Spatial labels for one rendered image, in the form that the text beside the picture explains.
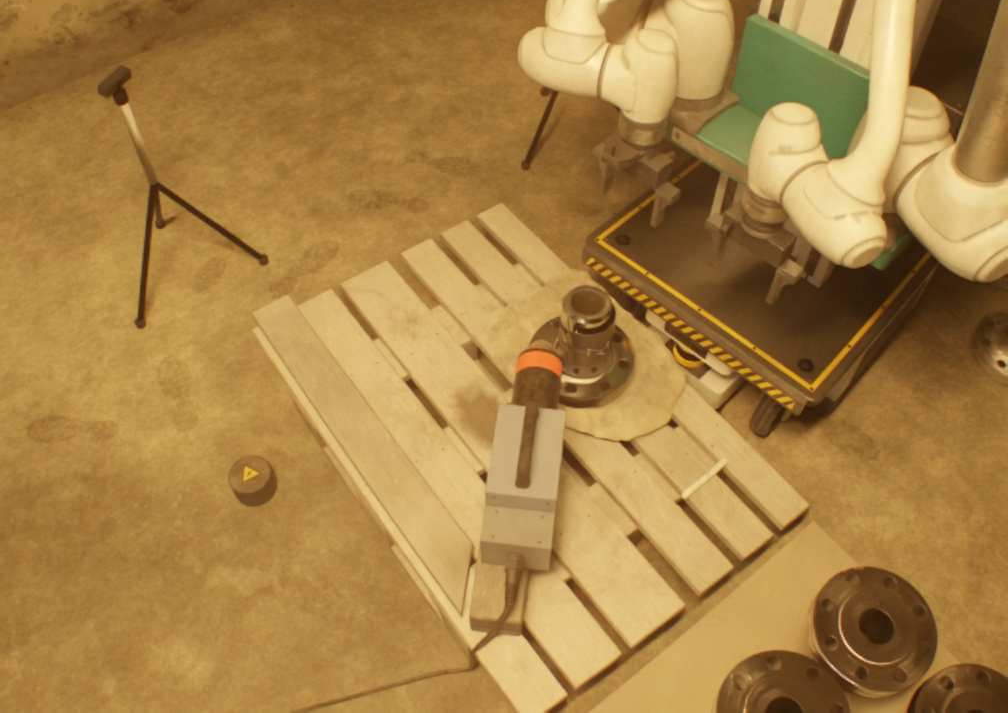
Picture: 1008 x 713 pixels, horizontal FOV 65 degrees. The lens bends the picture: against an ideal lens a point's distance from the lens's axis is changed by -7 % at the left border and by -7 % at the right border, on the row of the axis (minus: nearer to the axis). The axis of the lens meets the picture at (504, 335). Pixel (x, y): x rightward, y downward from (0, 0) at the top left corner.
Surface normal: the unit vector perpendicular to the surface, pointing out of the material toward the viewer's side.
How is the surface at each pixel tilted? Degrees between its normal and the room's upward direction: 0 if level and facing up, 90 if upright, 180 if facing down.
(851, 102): 90
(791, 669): 0
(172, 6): 90
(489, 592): 0
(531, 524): 0
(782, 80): 90
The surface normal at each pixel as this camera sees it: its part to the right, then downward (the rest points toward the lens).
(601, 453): 0.00, -0.62
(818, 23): -0.71, 0.56
